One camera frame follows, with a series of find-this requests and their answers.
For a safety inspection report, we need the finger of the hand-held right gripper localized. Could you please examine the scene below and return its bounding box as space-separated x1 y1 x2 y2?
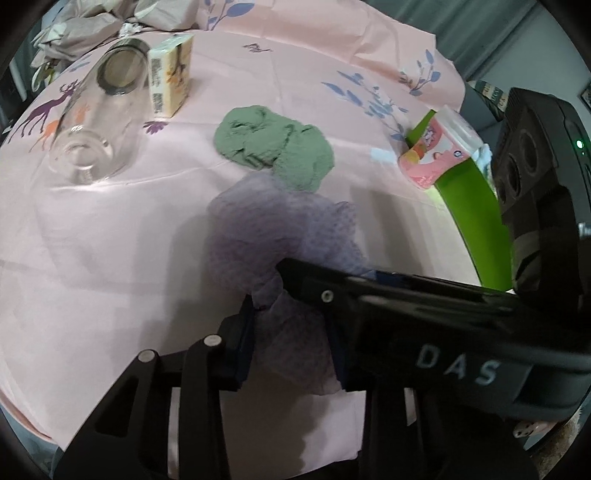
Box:
276 257 591 422

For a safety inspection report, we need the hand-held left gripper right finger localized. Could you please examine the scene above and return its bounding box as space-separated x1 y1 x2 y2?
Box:
323 314 540 480

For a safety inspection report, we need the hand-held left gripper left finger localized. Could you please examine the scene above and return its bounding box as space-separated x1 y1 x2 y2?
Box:
53 295 257 480

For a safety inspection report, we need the green bin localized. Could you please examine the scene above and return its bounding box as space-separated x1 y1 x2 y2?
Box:
405 110 515 291

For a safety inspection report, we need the purple mesh cloth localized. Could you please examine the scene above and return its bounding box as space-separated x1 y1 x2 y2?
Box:
205 175 370 398

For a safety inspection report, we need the green towel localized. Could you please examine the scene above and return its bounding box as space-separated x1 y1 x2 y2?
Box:
213 105 335 192

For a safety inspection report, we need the pink printed cup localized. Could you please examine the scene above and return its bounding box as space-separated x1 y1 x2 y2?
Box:
398 105 483 190

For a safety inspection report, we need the pink printed tablecloth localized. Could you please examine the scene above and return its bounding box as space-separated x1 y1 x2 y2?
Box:
0 0 490 462

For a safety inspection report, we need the brown teddy bear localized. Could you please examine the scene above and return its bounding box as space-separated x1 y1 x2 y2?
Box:
531 411 587 480

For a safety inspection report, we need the grey curtain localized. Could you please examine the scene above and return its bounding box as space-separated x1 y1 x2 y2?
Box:
369 0 546 84

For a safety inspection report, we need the clear glass bottle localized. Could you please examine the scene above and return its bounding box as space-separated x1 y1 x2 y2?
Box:
47 38 151 185

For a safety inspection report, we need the yellow tissue pack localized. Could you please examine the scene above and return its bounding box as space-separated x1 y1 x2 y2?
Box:
148 33 195 118

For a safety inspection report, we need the yellow green patterned cloth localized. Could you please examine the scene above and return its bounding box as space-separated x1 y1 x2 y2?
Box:
31 62 61 93

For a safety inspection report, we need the crumpled pinkish grey cloth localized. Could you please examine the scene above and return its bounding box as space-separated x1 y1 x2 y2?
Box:
31 0 204 63

